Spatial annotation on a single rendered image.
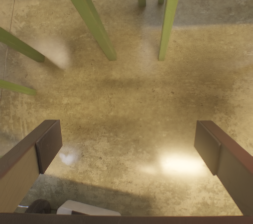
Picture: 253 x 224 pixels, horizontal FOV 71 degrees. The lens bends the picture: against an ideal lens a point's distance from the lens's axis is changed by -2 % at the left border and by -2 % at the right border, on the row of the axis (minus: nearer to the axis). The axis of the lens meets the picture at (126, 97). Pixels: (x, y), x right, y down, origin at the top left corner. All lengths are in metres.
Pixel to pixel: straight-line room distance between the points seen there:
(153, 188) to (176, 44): 0.71
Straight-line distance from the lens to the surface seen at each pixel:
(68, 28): 1.12
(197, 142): 0.17
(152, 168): 0.90
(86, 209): 0.91
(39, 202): 0.99
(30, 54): 1.01
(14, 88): 0.95
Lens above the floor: 0.88
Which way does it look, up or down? 79 degrees down
